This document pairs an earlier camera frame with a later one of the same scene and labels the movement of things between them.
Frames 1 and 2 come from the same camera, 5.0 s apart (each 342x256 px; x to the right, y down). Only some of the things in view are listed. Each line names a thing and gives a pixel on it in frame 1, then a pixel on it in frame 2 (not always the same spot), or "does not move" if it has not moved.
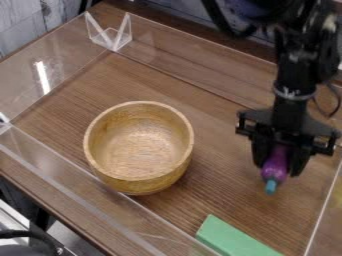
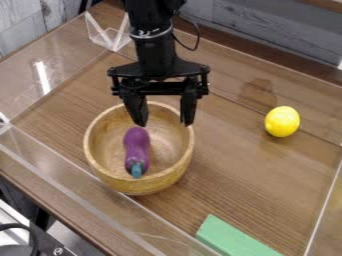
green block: [230, 240] does not move
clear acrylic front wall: [59, 211] does not move
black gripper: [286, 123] → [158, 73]
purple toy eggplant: [274, 169] → [137, 145]
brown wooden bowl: [138, 143] does not move
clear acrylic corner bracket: [110, 37] does not move
